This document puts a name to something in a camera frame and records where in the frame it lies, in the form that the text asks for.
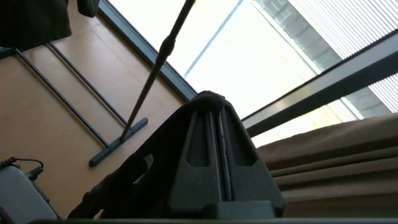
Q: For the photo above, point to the black shorts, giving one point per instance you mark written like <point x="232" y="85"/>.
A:
<point x="31" y="21"/>

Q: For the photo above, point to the window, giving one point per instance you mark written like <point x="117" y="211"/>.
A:
<point x="326" y="90"/>

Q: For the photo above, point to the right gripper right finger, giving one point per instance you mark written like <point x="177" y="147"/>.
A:
<point x="252" y="183"/>

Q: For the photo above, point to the brown curtain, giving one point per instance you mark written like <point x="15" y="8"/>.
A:
<point x="335" y="155"/>

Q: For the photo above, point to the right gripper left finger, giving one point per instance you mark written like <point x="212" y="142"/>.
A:
<point x="194" y="183"/>

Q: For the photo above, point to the black clothes rack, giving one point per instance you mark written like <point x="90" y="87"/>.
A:
<point x="166" y="46"/>

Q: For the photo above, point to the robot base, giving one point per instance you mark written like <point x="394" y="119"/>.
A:
<point x="21" y="196"/>

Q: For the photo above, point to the black garment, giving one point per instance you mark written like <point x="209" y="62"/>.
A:
<point x="161" y="140"/>

